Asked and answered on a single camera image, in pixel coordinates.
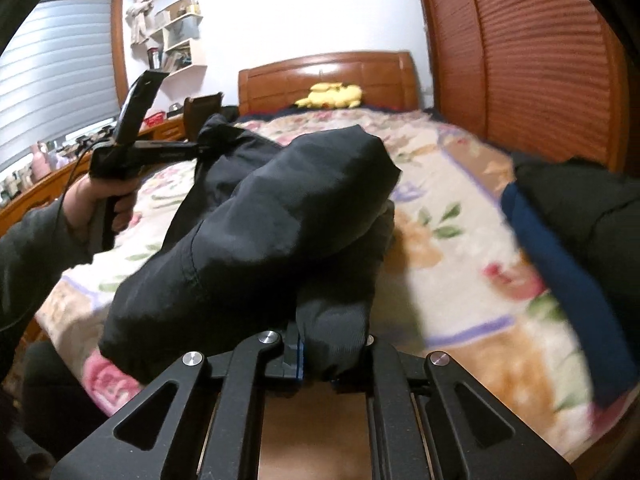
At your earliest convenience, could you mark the pink bottle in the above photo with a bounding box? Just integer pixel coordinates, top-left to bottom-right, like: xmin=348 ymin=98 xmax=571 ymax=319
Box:
xmin=30 ymin=143 xmax=51 ymax=182

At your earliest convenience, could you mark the wooden headboard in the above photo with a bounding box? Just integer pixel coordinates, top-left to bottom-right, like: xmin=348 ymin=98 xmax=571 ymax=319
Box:
xmin=238 ymin=51 xmax=420 ymax=115

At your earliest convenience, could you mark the floral blanket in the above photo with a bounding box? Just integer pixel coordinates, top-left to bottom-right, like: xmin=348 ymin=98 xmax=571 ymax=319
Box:
xmin=34 ymin=107 xmax=606 ymax=463

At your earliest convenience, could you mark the wooden desk cabinet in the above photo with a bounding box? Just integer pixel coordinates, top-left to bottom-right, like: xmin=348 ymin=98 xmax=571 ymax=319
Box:
xmin=0 ymin=115 xmax=186 ymax=235

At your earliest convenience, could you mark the person left hand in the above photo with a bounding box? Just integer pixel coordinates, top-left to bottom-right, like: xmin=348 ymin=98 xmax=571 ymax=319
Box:
xmin=62 ymin=176 xmax=141 ymax=242

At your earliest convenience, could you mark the red basket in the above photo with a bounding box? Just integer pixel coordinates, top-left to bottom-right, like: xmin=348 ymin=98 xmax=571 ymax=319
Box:
xmin=142 ymin=112 xmax=166 ymax=129

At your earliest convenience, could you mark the folded black garment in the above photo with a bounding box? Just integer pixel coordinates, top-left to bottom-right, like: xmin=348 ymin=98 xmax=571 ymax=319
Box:
xmin=512 ymin=153 xmax=639 ymax=307

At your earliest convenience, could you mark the black jacket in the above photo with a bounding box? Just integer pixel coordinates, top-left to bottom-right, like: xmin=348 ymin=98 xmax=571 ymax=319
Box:
xmin=99 ymin=115 xmax=400 ymax=384

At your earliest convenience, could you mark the white wall shelf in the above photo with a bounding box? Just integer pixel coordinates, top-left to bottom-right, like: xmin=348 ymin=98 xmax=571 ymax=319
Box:
xmin=127 ymin=0 xmax=207 ymax=76

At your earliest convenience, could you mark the grey window blind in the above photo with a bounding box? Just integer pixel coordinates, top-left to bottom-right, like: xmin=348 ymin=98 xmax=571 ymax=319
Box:
xmin=0 ymin=0 xmax=119 ymax=167

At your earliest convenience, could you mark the folded navy garment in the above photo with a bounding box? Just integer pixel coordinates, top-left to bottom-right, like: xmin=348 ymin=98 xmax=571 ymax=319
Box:
xmin=500 ymin=183 xmax=639 ymax=408

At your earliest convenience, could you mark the dark wooden chair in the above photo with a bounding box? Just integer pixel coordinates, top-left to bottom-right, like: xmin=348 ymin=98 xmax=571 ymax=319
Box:
xmin=182 ymin=92 xmax=224 ymax=142

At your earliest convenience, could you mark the yellow plush toy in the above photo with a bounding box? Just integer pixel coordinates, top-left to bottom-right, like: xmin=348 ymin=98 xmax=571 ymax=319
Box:
xmin=294 ymin=82 xmax=363 ymax=110

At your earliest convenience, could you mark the dark sleeve forearm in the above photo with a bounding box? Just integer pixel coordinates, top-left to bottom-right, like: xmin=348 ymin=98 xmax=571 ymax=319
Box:
xmin=1 ymin=202 xmax=92 ymax=352

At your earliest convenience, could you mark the wooden louvered wardrobe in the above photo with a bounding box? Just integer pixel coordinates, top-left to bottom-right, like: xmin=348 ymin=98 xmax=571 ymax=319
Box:
xmin=422 ymin=0 xmax=639 ymax=174

